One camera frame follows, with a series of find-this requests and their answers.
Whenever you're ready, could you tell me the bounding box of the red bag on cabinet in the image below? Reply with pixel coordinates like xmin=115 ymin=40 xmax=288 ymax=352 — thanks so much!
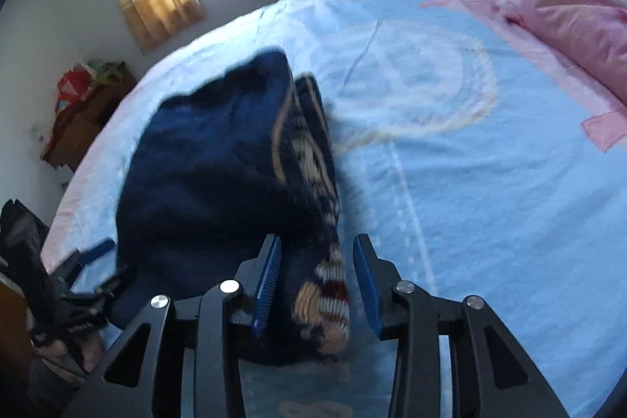
xmin=55 ymin=63 xmax=94 ymax=112

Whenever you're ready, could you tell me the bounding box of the green cloth on cabinet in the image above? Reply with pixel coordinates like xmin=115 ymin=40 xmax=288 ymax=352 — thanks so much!
xmin=87 ymin=60 xmax=125 ymax=87

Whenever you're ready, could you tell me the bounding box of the brown wooden cabinet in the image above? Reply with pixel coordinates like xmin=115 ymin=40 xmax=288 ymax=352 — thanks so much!
xmin=40 ymin=66 xmax=137 ymax=171

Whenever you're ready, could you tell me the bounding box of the pink and blue bed sheet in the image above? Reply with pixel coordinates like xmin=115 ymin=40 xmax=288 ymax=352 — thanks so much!
xmin=42 ymin=0 xmax=626 ymax=417

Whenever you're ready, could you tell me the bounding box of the pink pillow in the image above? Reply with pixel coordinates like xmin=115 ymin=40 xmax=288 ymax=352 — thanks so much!
xmin=496 ymin=0 xmax=626 ymax=101

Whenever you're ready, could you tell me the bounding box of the navy striped knit sweater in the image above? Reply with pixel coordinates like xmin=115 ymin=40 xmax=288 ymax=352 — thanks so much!
xmin=111 ymin=49 xmax=351 ymax=365

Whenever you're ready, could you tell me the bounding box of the dark bag on floor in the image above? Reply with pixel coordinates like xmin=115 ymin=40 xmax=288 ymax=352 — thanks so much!
xmin=1 ymin=201 xmax=50 ymax=299

